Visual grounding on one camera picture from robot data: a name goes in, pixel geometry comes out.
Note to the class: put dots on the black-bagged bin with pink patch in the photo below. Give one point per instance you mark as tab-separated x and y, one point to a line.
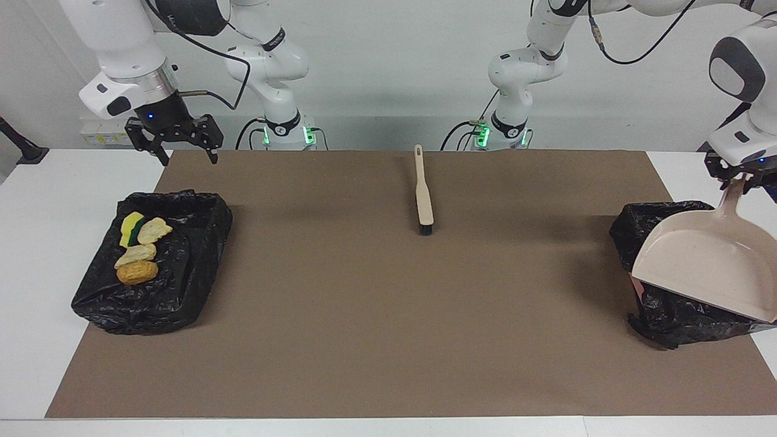
668	315

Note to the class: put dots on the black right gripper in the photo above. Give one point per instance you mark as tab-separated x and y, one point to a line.
164	118

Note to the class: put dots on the black-bagged trash bin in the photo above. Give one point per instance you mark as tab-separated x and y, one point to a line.
182	285

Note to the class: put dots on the beige plastic dustpan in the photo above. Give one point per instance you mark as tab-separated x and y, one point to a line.
710	267

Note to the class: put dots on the yellow green sponge block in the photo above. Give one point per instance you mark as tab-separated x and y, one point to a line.
128	227

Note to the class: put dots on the pale lobed bread chunk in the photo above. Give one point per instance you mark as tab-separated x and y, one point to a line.
155	230

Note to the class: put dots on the white wall socket box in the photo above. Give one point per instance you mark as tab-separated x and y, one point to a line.
100	135

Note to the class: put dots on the brown table mat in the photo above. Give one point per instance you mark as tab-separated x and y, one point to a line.
364	334

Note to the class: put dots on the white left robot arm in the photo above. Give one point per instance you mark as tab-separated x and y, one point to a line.
746	73

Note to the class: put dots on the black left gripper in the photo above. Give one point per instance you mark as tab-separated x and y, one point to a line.
743	170

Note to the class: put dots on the pale squarish bread chunk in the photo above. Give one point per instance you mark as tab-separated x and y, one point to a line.
136	255

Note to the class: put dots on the brown bread roll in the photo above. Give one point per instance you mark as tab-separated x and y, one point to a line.
136	273

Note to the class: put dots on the beige hand brush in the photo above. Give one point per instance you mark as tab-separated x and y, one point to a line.
424	206

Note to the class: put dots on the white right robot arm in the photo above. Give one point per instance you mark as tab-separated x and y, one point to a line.
121	48

